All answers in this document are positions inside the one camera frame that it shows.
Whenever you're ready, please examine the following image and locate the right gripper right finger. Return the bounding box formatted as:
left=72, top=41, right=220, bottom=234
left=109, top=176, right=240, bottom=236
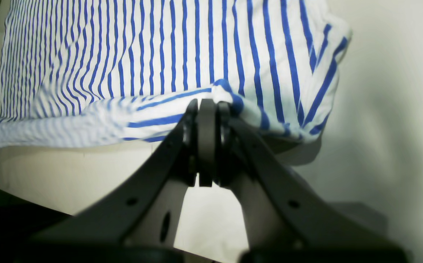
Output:
left=207, top=99, right=391, bottom=252

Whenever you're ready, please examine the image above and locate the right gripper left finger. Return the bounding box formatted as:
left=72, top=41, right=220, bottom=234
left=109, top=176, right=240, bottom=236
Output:
left=32, top=99, right=198, bottom=247

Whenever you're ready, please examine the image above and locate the blue white striped T-shirt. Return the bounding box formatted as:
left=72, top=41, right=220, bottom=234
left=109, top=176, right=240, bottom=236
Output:
left=0, top=0, right=353, bottom=148

